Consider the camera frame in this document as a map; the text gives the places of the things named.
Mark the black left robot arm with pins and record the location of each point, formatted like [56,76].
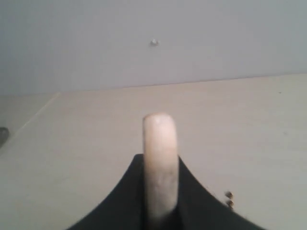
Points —
[4,135]

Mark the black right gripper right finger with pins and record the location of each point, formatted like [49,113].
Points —
[198,209]

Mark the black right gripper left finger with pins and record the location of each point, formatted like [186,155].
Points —
[123,208]

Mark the scattered brown pellets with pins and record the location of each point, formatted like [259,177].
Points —
[229,202]

